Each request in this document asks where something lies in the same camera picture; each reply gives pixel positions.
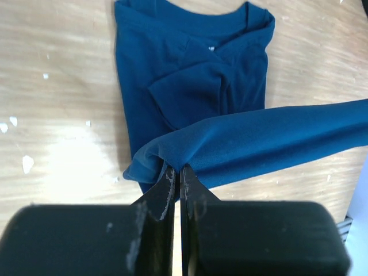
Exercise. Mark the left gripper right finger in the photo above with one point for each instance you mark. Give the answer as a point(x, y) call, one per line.
point(256, 237)

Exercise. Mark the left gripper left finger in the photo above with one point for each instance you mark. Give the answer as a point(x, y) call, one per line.
point(135, 239)

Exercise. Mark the blue mickey t-shirt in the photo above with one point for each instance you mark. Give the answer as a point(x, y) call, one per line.
point(193, 88)

